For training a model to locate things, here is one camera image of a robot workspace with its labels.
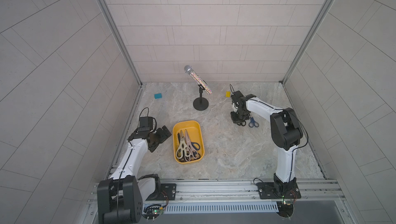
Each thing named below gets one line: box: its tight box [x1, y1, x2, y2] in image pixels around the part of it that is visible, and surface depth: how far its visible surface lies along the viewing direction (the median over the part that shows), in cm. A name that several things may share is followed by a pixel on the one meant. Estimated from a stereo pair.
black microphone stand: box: [192, 83, 209, 111], surface depth 104 cm
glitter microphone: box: [184, 65, 213, 95], surface depth 88 cm
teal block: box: [154, 92, 163, 100], surface depth 111 cm
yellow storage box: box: [172, 120, 205, 165], surface depth 86 cm
